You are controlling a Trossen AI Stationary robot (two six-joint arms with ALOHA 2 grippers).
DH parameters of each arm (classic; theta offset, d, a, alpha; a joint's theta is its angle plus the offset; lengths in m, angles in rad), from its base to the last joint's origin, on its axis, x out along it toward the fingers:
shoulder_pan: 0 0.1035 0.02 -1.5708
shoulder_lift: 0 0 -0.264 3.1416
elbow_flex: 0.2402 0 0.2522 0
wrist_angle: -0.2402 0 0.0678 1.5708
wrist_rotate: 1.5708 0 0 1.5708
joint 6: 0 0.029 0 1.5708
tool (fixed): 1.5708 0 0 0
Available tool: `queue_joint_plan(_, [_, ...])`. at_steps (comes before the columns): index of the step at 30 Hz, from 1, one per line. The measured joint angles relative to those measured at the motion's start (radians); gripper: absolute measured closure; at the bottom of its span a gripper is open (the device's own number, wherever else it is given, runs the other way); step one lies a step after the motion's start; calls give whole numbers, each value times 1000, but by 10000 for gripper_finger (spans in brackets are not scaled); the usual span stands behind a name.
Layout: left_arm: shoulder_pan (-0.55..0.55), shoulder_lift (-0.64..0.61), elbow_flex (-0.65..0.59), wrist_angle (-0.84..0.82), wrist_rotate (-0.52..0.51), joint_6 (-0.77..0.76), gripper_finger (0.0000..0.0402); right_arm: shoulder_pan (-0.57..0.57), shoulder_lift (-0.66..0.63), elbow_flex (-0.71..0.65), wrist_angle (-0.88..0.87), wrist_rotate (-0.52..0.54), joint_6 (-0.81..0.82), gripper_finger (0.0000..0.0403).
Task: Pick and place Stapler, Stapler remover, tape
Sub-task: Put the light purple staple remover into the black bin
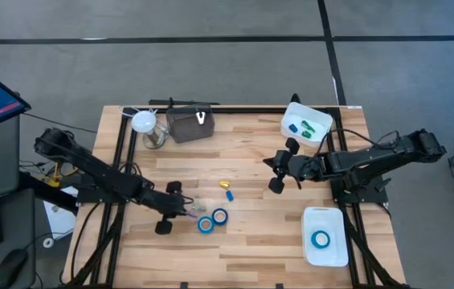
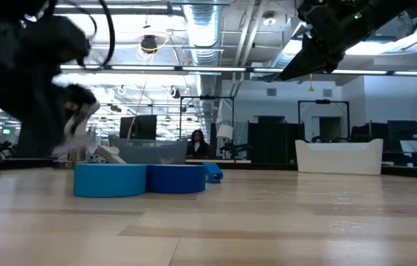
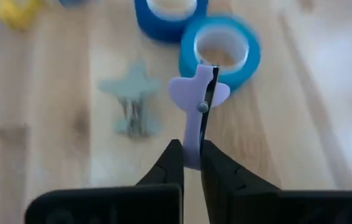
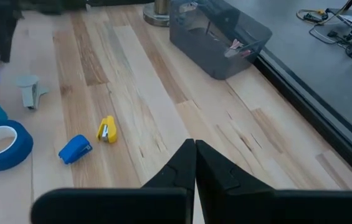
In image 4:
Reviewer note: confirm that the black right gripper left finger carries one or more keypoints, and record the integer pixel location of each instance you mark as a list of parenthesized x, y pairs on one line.
[(163, 202)]

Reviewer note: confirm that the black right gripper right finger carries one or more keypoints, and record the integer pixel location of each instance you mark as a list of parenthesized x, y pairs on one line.
[(241, 205)]

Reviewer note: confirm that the grey plastic clip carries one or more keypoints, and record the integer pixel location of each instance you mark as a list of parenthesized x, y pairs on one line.
[(27, 90)]

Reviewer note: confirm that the yellow mini stapler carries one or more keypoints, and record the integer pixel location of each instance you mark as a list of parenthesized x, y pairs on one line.
[(111, 127)]

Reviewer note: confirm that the blue mini stapler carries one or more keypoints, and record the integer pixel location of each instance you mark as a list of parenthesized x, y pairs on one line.
[(74, 149)]

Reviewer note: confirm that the dark blue tape roll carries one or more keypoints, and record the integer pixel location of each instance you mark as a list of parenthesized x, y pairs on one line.
[(23, 149)]

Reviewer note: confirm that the white mushroom table lamp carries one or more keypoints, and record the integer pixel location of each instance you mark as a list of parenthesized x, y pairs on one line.
[(157, 17)]

